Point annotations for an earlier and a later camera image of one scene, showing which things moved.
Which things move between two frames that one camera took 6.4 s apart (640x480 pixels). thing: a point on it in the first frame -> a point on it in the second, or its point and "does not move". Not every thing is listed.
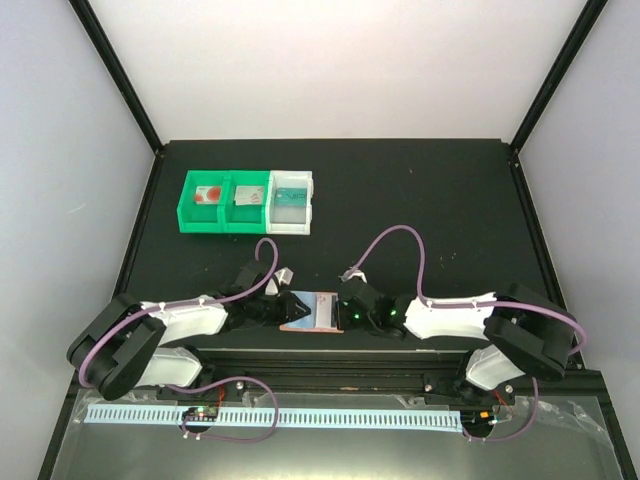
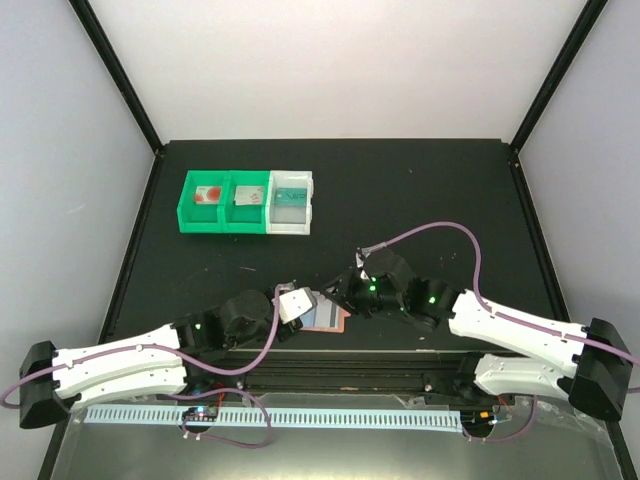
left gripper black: [288, 309] -> [295, 326]
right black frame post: [586, 25] does not move
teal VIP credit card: [290, 197] does not move
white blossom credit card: [249, 195] does not move
